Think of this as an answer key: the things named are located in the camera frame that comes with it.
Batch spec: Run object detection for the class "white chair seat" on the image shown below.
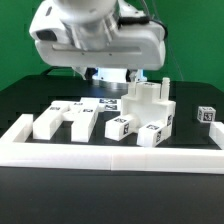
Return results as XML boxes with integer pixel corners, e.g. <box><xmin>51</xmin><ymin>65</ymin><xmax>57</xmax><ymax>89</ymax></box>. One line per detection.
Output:
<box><xmin>121</xmin><ymin>77</ymin><xmax>176</xmax><ymax>138</ymax></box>

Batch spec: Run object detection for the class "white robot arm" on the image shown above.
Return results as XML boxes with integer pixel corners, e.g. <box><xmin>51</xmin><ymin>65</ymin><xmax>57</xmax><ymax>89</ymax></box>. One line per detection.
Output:
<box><xmin>29</xmin><ymin>0</ymin><xmax>167</xmax><ymax>85</ymax></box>

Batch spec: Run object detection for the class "white tag base sheet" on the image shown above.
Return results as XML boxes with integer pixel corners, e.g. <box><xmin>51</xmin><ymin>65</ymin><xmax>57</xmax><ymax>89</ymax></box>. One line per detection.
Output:
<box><xmin>81</xmin><ymin>97</ymin><xmax>121</xmax><ymax>112</ymax></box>

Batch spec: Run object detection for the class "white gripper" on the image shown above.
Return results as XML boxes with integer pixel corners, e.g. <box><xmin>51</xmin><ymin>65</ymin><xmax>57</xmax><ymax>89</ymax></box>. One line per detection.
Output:
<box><xmin>29</xmin><ymin>0</ymin><xmax>166</xmax><ymax>82</ymax></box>

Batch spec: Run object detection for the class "black cable on table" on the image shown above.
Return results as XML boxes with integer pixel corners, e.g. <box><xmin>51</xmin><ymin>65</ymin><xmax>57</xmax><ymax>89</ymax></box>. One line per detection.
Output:
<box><xmin>40</xmin><ymin>66</ymin><xmax>73</xmax><ymax>77</ymax></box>

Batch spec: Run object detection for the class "white long chair part left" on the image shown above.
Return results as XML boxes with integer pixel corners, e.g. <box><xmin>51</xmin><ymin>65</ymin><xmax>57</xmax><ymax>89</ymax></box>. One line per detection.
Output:
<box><xmin>33</xmin><ymin>103</ymin><xmax>69</xmax><ymax>140</ymax></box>

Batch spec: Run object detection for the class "white U-shaped fence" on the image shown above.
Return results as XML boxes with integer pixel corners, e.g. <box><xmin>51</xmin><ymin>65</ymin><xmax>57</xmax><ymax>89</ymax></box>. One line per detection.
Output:
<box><xmin>0</xmin><ymin>114</ymin><xmax>224</xmax><ymax>174</ymax></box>

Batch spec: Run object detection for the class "white chair back part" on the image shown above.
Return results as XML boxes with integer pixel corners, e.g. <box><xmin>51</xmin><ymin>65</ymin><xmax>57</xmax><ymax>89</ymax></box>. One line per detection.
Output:
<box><xmin>62</xmin><ymin>102</ymin><xmax>98</xmax><ymax>142</ymax></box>

